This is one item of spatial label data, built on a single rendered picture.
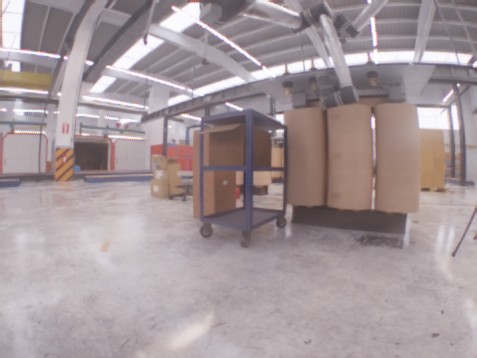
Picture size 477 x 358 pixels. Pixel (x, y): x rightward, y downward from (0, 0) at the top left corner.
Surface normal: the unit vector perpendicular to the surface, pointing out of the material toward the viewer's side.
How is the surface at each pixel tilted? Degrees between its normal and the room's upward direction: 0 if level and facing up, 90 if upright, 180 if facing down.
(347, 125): 90
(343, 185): 90
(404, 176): 90
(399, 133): 90
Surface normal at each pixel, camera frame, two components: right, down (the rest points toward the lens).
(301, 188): -0.58, 0.04
